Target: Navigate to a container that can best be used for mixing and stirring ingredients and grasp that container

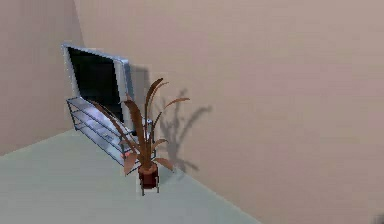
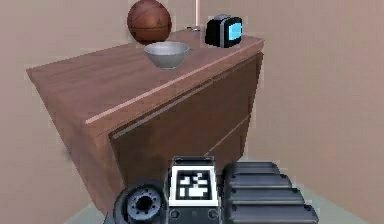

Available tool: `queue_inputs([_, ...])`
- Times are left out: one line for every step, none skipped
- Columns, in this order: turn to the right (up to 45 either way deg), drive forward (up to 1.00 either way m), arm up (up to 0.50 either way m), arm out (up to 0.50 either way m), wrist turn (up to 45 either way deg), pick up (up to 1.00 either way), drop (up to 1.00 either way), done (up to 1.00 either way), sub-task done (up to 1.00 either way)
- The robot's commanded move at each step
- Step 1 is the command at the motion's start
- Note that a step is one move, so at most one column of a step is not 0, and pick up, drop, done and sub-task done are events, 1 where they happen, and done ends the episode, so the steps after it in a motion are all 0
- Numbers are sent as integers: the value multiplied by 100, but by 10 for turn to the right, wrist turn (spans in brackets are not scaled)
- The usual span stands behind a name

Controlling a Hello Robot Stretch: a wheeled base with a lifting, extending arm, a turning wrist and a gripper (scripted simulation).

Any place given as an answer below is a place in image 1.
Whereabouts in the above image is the silver framed television set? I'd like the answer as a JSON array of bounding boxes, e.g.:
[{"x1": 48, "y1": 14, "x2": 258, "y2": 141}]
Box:
[{"x1": 61, "y1": 42, "x2": 135, "y2": 124}]

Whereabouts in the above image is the grey glass television stand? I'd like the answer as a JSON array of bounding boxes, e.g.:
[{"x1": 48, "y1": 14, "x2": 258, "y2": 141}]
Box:
[{"x1": 65, "y1": 96, "x2": 157, "y2": 175}]

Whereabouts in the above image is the brown house plant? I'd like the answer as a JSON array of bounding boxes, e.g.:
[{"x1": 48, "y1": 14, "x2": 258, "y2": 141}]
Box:
[{"x1": 88, "y1": 77, "x2": 191, "y2": 177}]

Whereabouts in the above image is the dark red plant pot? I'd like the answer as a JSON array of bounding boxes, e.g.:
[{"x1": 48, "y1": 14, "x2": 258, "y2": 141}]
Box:
[{"x1": 137, "y1": 162, "x2": 161, "y2": 197}]

